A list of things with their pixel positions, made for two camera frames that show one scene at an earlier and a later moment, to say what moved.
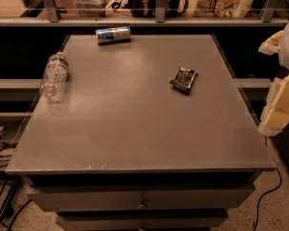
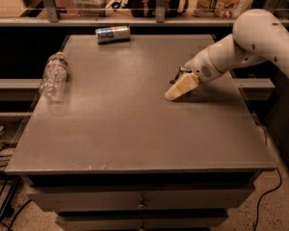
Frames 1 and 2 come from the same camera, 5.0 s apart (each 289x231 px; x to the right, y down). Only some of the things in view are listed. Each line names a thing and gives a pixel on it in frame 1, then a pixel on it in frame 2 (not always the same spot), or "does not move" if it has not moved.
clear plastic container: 90,0 does not move
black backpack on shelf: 143,0 does not move
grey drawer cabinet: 151,134 does not move
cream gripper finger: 281,104 -> 201,69
